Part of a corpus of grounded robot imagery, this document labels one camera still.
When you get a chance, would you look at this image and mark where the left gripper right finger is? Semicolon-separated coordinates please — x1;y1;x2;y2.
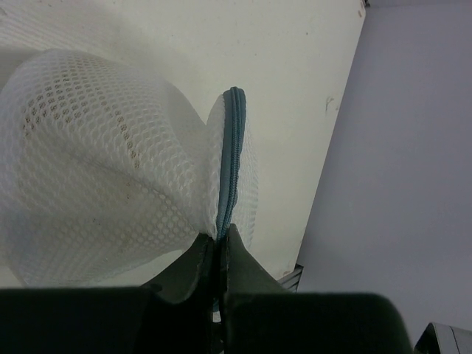
221;224;289;294

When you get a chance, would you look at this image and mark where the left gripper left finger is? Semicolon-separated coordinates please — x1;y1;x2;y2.
142;234;214;304

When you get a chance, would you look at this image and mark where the white mesh laundry bag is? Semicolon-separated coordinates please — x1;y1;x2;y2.
1;49;258;287

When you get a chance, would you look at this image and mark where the aluminium mounting rail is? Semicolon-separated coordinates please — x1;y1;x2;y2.
278;264;304;293

